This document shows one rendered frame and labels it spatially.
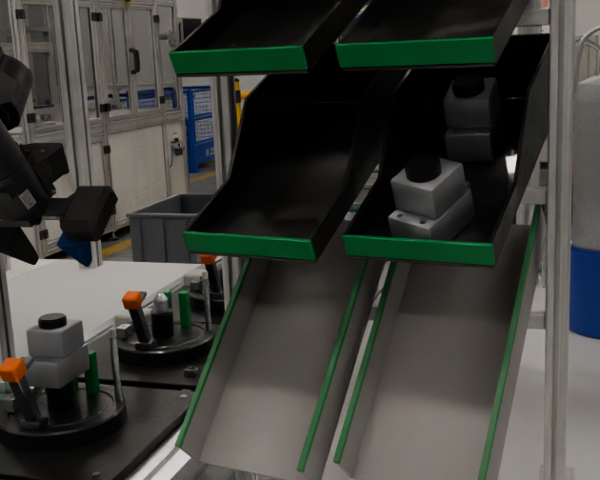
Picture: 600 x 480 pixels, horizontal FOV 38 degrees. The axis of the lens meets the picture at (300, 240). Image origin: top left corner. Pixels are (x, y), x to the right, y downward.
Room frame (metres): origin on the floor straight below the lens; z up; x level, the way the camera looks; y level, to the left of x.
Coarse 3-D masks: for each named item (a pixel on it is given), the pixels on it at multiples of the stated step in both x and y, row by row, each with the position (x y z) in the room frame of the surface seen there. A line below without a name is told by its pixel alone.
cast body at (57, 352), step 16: (48, 320) 0.91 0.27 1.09; (64, 320) 0.91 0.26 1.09; (80, 320) 0.94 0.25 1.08; (32, 336) 0.90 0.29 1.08; (48, 336) 0.90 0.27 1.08; (64, 336) 0.90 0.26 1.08; (80, 336) 0.93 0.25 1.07; (32, 352) 0.91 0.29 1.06; (48, 352) 0.90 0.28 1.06; (64, 352) 0.90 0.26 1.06; (80, 352) 0.93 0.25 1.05; (32, 368) 0.89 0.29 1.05; (48, 368) 0.89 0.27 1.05; (64, 368) 0.89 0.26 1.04; (80, 368) 0.92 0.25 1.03; (32, 384) 0.89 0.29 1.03; (48, 384) 0.89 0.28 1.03; (64, 384) 0.89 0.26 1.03
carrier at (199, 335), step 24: (120, 312) 1.28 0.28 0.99; (144, 312) 1.28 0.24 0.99; (168, 312) 1.15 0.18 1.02; (120, 336) 1.15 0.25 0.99; (168, 336) 1.15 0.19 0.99; (192, 336) 1.15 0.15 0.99; (120, 360) 1.11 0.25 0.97; (144, 360) 1.09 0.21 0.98; (168, 360) 1.09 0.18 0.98; (192, 360) 1.11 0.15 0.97; (144, 384) 1.04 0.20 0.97; (168, 384) 1.03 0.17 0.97; (192, 384) 1.02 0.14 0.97
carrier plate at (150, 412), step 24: (0, 408) 0.97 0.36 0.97; (144, 408) 0.95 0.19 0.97; (168, 408) 0.95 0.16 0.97; (120, 432) 0.89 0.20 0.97; (144, 432) 0.89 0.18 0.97; (168, 432) 0.90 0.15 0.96; (0, 456) 0.84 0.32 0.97; (24, 456) 0.84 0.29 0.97; (48, 456) 0.84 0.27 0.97; (72, 456) 0.84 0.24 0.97; (96, 456) 0.83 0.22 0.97; (120, 456) 0.83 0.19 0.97; (144, 456) 0.84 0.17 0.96
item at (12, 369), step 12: (12, 360) 0.85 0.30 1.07; (24, 360) 0.87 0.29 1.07; (0, 372) 0.84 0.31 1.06; (12, 372) 0.83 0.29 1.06; (24, 372) 0.85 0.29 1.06; (12, 384) 0.85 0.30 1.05; (24, 384) 0.85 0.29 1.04; (24, 396) 0.85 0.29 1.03; (24, 408) 0.86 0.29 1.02; (36, 408) 0.87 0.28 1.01; (36, 420) 0.86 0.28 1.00
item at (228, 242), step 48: (288, 96) 0.97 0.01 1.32; (336, 96) 0.99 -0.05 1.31; (384, 96) 0.88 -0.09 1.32; (240, 144) 0.87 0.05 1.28; (288, 144) 0.93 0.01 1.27; (336, 144) 0.91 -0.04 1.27; (240, 192) 0.87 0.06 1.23; (288, 192) 0.84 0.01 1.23; (336, 192) 0.82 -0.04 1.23; (192, 240) 0.78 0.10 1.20; (240, 240) 0.76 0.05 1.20; (288, 240) 0.73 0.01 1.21
